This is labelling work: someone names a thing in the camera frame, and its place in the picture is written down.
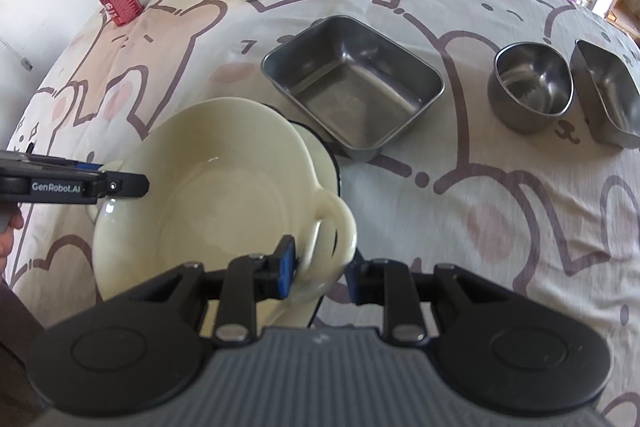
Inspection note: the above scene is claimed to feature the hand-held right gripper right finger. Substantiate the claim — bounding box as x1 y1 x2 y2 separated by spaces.
345 258 508 343

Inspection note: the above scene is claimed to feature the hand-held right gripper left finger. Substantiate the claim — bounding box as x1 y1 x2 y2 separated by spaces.
120 234 298 343

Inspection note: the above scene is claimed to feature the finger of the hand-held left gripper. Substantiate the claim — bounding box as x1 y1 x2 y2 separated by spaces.
22 155 104 172
97 173 150 198

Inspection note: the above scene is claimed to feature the cream two-handled bowl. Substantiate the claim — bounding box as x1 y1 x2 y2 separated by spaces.
92 97 358 333

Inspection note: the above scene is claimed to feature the white blue-rimmed leaf plate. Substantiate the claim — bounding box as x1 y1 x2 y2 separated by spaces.
270 104 345 328

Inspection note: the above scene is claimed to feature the large rectangular steel tray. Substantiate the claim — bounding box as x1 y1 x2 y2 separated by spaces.
260 15 447 162

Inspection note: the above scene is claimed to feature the small rectangular steel container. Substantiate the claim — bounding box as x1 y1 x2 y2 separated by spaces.
570 38 640 150

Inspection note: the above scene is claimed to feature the person's left hand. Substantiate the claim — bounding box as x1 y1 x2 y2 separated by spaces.
0 206 24 260

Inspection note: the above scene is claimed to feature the bear-print tablecloth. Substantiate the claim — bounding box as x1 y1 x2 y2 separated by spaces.
2 0 640 427

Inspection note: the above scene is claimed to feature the red drink can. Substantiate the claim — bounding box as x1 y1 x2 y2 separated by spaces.
96 0 145 28

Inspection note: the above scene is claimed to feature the round steel bowl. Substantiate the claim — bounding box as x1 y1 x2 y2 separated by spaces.
487 42 574 135

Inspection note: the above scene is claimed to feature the white wall cable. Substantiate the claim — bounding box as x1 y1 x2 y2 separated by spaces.
0 39 33 70

